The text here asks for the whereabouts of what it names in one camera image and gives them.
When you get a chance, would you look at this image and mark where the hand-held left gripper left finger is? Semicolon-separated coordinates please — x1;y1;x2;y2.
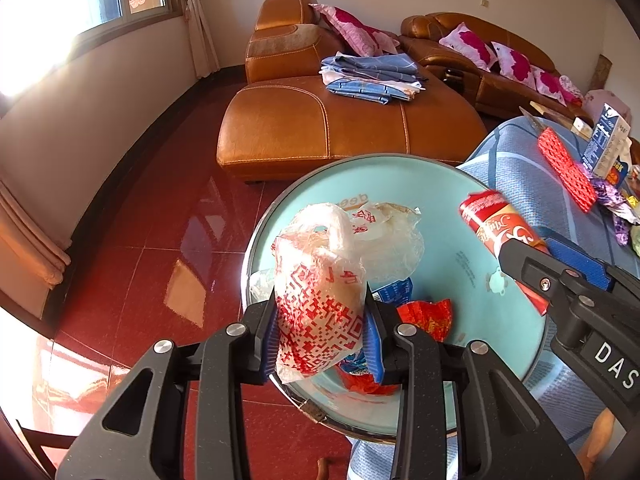
55;291;280;480

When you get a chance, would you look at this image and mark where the tall blue white milk carton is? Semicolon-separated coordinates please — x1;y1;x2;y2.
580;103;631;178

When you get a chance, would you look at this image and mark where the pink floral bundled cloth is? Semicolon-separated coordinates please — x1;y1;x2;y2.
559;75;585;106

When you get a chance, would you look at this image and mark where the brown leather sofa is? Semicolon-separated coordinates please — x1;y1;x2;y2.
400;12;583;116

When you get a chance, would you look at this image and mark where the clear red-printed plastic bag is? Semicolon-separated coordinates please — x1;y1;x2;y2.
248;202;425;306

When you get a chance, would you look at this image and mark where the white blue gable-top carton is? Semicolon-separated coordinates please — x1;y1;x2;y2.
607;137;637;188

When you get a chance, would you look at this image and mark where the tan rolled mat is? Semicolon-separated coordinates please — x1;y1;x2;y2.
595;54;613;92

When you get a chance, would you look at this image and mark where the brown leather chaise lounge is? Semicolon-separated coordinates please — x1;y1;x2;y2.
216;0;488;183

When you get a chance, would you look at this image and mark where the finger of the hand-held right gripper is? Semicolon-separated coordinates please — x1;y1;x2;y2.
545;236;640;306
498;238;590;313

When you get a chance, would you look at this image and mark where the person's right hand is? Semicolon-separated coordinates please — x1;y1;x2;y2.
577;407;618;473

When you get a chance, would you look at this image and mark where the red plastic bag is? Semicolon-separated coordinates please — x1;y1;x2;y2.
335;299;453;397

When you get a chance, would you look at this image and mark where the dark wooden chair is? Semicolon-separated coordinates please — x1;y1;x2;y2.
15;420;76;480

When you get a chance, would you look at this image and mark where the folded blue plaid bedding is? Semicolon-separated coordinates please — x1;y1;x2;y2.
320;51;431;106

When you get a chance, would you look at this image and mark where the light green waste bin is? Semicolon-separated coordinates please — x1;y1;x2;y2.
241;154;549;445

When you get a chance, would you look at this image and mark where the blue plaid tablecloth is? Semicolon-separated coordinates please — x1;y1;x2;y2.
347;116;640;480

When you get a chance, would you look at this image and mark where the white red-printed plastic bag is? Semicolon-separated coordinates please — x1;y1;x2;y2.
272;203;369;386

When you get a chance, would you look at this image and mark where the red dotted flat packet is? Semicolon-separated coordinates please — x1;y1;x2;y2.
537;127;598;213

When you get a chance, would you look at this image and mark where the beige curtain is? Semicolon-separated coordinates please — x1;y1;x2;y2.
0;180;73;301
175;0;221;78

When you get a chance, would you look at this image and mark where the red white snack wrapper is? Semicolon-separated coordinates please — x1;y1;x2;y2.
460;190;551;317

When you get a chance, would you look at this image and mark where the pink cloth cover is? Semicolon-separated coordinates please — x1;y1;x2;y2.
582;89;632;126

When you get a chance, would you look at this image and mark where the purple foil wrapper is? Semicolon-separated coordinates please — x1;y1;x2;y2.
592;177;635;247

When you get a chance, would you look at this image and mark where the pink floral pillow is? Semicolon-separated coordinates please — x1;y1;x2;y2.
530;65;568;103
491;41;532;82
310;4;401;58
439;22;497;72

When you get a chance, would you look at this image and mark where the clear brown sachet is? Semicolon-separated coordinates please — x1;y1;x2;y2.
520;106;548;134

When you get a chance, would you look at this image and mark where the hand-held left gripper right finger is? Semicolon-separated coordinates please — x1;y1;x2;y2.
363;282;585;480

